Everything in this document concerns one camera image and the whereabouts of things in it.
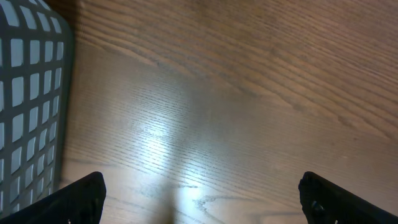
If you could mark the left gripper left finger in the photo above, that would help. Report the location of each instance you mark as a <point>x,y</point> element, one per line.
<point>80,202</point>

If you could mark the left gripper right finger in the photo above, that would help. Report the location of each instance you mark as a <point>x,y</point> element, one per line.
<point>325,202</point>

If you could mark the grey plastic mesh basket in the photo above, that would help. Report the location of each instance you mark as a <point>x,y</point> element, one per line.
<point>36,64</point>

